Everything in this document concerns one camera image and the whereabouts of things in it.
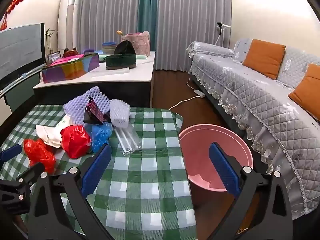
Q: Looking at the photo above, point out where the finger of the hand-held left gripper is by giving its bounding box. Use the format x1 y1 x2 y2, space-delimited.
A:
16 162 45 186
0 144 22 163

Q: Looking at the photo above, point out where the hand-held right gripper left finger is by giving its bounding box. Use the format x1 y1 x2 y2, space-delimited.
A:
27 144 113 240

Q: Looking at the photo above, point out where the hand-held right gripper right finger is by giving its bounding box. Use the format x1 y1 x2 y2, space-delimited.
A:
209 142 294 240

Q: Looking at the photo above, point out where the small red plastic bag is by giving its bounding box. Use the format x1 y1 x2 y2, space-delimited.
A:
24 139 56 174

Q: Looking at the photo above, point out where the pink plastic basin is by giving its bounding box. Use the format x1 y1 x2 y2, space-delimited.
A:
179 124 253 192

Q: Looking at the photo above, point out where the black and red packet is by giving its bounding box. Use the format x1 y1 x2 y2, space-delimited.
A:
83 96 110 125

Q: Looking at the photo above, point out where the purple foam net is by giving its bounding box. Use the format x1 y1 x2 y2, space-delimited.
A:
63 86 111 125

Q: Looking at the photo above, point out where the blue plastic bag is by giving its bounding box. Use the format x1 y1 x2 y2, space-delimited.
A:
84 121 113 154

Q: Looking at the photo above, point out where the large red plastic bag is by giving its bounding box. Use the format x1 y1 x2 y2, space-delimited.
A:
61 125 92 159

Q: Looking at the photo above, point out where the white crumpled paper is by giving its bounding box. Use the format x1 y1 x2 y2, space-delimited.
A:
36 124 63 148

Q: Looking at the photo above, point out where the green checked tablecloth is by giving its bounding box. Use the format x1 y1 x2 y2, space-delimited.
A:
0 104 198 240

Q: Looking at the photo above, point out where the clear plastic tube pack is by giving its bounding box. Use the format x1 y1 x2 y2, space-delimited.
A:
115 125 142 157

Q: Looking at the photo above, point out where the green cabinet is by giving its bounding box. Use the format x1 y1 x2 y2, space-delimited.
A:
5 72 40 113

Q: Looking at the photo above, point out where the white foam net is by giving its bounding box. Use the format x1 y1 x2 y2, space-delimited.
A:
109 99 131 128

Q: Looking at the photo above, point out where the sofa with grey quilted cover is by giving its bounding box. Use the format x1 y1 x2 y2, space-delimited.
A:
186 38 320 220

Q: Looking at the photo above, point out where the white tube with blue bead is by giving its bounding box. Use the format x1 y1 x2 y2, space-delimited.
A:
0 65 42 95

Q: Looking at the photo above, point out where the multicoloured rectangular box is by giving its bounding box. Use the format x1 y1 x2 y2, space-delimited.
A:
41 53 100 83

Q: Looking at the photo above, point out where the flat screen television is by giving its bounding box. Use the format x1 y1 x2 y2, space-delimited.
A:
0 22 45 90

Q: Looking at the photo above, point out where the white-topped dark coffee table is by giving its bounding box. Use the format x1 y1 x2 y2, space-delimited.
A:
32 51 156 108

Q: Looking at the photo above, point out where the pink flat box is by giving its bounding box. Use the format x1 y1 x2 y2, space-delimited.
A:
49 54 85 67

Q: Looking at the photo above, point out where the dark green round box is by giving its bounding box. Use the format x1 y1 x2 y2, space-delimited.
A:
105 53 137 70

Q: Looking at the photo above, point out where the orange cushion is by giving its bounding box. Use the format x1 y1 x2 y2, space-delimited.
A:
287 64 320 122
242 39 286 80

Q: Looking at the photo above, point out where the orange teapot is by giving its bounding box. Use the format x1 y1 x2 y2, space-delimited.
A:
62 47 78 58

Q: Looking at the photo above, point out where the bamboo plant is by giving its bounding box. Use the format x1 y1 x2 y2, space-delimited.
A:
44 29 55 55

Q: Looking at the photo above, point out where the pale green sheet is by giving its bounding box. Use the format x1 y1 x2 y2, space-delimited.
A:
94 51 148 62

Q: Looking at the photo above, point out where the stack of coloured bowls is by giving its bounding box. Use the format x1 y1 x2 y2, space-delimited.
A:
102 42 118 54

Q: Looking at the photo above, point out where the black hat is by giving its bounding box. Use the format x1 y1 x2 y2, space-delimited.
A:
114 41 136 55

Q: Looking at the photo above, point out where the pink lace basket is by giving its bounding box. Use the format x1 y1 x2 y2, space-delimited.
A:
121 31 151 57

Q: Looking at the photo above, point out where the white stand with black head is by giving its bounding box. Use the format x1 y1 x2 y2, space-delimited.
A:
216 21 232 48

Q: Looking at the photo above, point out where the white standing air conditioner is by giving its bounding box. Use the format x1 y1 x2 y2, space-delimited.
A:
57 0 80 55

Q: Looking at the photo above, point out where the grey curtain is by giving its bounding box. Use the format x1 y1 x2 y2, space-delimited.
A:
76 0 143 53
154 0 233 72

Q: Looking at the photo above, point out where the teal curtain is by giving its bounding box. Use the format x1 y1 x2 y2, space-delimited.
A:
137 0 160 53

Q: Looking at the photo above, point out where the white power cable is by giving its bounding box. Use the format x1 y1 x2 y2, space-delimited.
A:
168 77 200 111

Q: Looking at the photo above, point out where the small photo frame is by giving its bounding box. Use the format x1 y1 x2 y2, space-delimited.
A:
46 51 62 64

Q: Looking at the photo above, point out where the red wall decoration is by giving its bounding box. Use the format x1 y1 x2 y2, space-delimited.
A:
0 0 27 30

